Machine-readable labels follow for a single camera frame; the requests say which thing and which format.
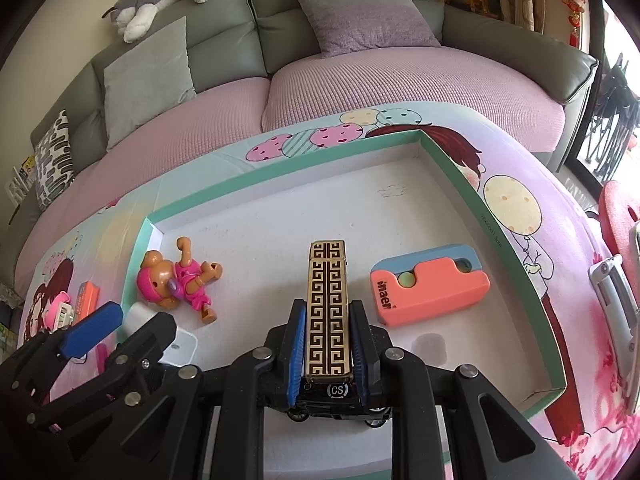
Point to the white magazine rack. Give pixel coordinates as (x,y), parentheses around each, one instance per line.
(15,187)

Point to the black metal rack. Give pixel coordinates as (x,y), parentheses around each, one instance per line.
(612,105)

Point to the white tape dispenser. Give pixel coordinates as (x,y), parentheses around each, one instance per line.
(182,350)

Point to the silver phone stand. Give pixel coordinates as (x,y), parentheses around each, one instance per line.
(607,285)

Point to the pink dog toy figure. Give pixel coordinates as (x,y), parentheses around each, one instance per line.
(185,275)

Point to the yellow white booklet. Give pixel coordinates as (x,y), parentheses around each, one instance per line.
(27,167)

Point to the gold black patterned lighter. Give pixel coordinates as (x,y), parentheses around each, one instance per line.
(325,300)

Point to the floral storage box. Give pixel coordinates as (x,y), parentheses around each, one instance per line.
(10,292)

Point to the teal cardboard box tray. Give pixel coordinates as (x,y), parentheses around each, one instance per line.
(400,210)

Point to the cream ribbed plastic toy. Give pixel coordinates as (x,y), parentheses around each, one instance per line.
(64,316)

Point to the grey cushion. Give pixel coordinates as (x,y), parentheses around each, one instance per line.
(145,80)

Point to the purple cushion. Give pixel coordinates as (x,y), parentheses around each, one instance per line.
(360,15)

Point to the grey white plush husky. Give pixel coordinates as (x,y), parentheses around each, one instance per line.
(150,5)

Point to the orange plastic toy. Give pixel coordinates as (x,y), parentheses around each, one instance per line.
(86,300)

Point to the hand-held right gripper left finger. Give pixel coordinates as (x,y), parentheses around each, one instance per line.
(299,355)

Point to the pink round stool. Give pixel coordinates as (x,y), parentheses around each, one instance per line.
(617,210)

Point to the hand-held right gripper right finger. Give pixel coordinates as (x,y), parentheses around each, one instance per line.
(361,355)

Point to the black white patterned cushion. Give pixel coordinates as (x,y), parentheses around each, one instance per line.
(52,160)

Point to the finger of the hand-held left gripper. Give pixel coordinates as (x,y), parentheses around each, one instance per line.
(150,335)
(95,327)

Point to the grey sofa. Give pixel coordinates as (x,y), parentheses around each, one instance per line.
(225,10)
(350,90)

